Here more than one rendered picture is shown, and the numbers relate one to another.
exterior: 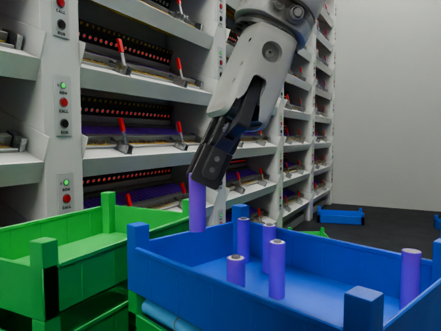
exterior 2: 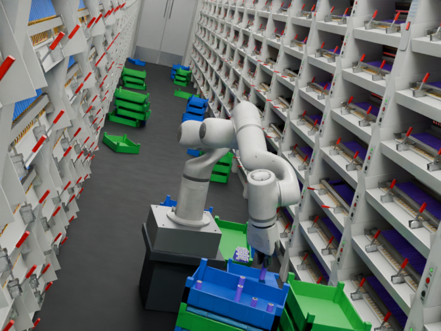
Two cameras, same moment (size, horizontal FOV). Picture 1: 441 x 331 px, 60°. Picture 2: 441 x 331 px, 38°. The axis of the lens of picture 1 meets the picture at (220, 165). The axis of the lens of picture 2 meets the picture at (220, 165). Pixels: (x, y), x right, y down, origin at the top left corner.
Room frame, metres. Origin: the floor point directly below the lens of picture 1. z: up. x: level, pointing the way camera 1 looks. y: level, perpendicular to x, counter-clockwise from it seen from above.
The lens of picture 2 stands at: (1.83, -1.30, 1.27)
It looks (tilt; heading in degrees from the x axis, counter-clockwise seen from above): 13 degrees down; 143
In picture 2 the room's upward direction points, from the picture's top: 14 degrees clockwise
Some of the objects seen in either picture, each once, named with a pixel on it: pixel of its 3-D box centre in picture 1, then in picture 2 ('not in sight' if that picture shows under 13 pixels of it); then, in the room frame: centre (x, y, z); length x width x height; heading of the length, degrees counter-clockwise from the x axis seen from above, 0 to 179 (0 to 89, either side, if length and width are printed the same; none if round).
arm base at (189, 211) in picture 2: not in sight; (191, 198); (-0.33, 0.20, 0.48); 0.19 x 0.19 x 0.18
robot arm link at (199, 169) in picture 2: not in sight; (209, 151); (-0.32, 0.23, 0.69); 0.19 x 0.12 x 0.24; 70
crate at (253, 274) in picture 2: not in sight; (246, 280); (-0.38, 0.66, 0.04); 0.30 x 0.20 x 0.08; 145
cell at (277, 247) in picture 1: (277, 268); (238, 294); (0.42, -0.06, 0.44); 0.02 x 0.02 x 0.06
